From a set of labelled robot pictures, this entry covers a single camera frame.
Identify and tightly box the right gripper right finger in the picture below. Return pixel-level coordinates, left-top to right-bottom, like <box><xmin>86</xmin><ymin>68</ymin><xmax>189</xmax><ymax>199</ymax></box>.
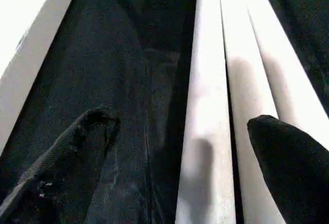
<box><xmin>247</xmin><ymin>115</ymin><xmax>329</xmax><ymax>224</ymax></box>

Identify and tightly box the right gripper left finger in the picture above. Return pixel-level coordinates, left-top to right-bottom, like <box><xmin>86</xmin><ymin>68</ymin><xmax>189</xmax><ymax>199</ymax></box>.
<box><xmin>0</xmin><ymin>108</ymin><xmax>121</xmax><ymax>224</ymax></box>

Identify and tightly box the white plastic table top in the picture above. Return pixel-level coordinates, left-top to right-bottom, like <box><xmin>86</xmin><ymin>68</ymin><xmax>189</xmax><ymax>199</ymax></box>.
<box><xmin>0</xmin><ymin>0</ymin><xmax>97</xmax><ymax>155</ymax></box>

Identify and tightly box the black work mat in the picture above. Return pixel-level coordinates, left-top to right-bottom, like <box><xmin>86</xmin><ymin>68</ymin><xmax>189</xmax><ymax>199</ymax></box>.
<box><xmin>0</xmin><ymin>0</ymin><xmax>329</xmax><ymax>224</ymax></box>

